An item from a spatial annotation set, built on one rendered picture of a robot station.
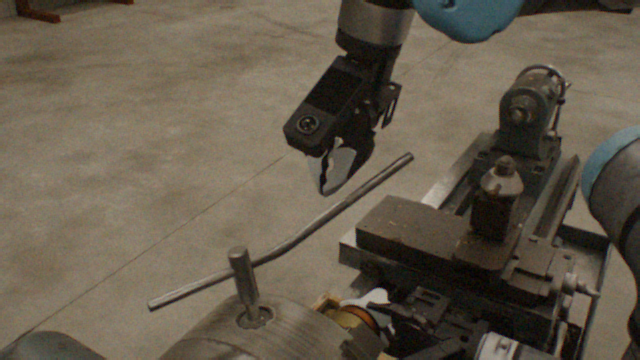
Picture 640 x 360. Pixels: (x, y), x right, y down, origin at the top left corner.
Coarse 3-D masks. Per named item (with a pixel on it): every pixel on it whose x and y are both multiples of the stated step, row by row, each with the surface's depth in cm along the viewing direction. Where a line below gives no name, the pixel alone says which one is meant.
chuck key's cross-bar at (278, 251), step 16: (400, 160) 64; (384, 176) 64; (352, 192) 63; (368, 192) 63; (336, 208) 62; (320, 224) 61; (288, 240) 60; (256, 256) 59; (272, 256) 59; (224, 272) 57; (176, 288) 55; (192, 288) 55; (160, 304) 54
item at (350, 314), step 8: (352, 304) 80; (336, 312) 78; (344, 312) 78; (352, 312) 78; (360, 312) 78; (368, 312) 79; (336, 320) 76; (344, 320) 76; (352, 320) 76; (360, 320) 77; (368, 320) 78; (376, 328) 78
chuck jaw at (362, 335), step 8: (344, 328) 72; (352, 328) 68; (360, 328) 63; (368, 328) 64; (352, 336) 62; (360, 336) 63; (368, 336) 63; (376, 336) 64; (352, 344) 60; (360, 344) 62; (368, 344) 62; (376, 344) 63; (384, 344) 63; (344, 352) 59; (352, 352) 59; (360, 352) 60; (368, 352) 62; (376, 352) 62
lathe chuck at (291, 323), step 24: (216, 312) 65; (240, 312) 62; (288, 312) 61; (312, 312) 61; (192, 336) 61; (216, 336) 59; (240, 336) 58; (264, 336) 58; (288, 336) 58; (312, 336) 58; (336, 336) 59
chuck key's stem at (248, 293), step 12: (228, 252) 57; (240, 252) 57; (240, 264) 57; (240, 276) 57; (252, 276) 58; (240, 288) 58; (252, 288) 58; (240, 300) 59; (252, 300) 59; (252, 312) 59
